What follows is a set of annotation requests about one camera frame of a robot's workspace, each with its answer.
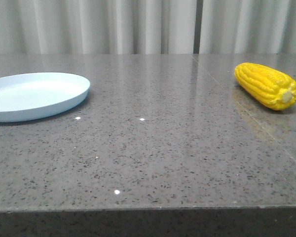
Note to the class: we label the yellow corn cob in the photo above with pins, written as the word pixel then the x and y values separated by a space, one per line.
pixel 272 88

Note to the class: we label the light blue plate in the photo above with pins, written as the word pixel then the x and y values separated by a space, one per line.
pixel 33 96

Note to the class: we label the white pleated curtain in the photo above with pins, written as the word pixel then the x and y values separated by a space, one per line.
pixel 147 26

